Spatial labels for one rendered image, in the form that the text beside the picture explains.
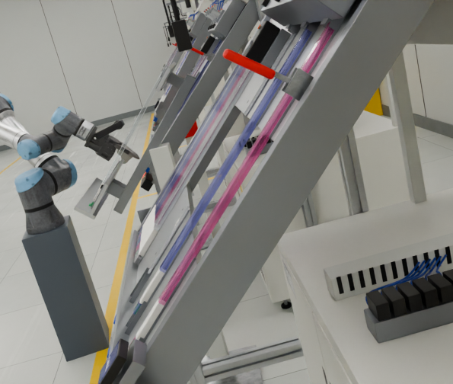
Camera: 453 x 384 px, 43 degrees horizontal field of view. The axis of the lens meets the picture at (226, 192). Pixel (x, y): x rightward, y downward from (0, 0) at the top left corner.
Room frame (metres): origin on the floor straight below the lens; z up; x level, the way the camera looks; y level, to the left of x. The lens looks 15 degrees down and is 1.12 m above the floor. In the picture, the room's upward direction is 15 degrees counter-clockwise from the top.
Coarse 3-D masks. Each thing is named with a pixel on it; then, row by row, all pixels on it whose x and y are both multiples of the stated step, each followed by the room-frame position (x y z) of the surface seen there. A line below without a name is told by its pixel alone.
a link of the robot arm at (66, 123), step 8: (56, 112) 2.21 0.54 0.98; (64, 112) 2.22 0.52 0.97; (72, 112) 2.25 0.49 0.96; (56, 120) 2.21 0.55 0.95; (64, 120) 2.21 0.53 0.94; (72, 120) 2.21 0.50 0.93; (80, 120) 2.22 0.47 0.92; (56, 128) 2.24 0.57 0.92; (64, 128) 2.22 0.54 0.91; (72, 128) 2.21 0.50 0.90
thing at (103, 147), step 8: (96, 128) 2.24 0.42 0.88; (88, 136) 2.21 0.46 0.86; (96, 136) 2.23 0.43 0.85; (104, 136) 2.23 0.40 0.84; (112, 136) 2.27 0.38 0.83; (88, 144) 2.23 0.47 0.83; (96, 144) 2.24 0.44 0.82; (104, 144) 2.22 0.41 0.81; (112, 144) 2.22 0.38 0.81; (120, 144) 2.27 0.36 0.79; (96, 152) 2.24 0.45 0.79; (104, 152) 2.22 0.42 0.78; (112, 152) 2.22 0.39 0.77
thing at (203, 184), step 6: (192, 126) 3.05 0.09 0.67; (192, 132) 3.05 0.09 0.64; (186, 138) 3.09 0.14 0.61; (204, 174) 3.09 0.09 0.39; (204, 180) 3.09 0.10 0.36; (204, 186) 3.09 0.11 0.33; (204, 192) 3.09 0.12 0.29; (216, 228) 3.09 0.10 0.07; (210, 234) 3.19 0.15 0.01; (210, 240) 3.08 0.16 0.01; (204, 246) 3.01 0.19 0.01
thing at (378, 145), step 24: (360, 120) 2.35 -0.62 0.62; (384, 120) 2.23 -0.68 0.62; (360, 144) 2.07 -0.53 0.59; (384, 144) 2.07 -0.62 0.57; (336, 168) 2.07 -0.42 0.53; (384, 168) 2.07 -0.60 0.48; (240, 192) 2.29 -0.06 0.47; (312, 192) 2.06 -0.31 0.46; (336, 192) 2.07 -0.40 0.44; (384, 192) 2.07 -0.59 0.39; (408, 192) 2.07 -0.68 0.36; (336, 216) 2.06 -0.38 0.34; (264, 264) 2.06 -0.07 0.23
